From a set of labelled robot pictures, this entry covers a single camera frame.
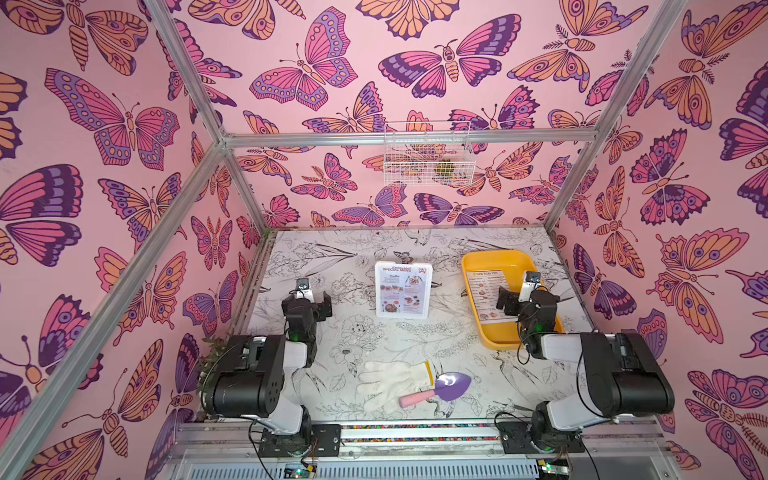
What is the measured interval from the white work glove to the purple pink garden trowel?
0.01 meters

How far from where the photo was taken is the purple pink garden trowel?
819 millimetres

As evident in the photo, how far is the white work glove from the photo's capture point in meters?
0.81
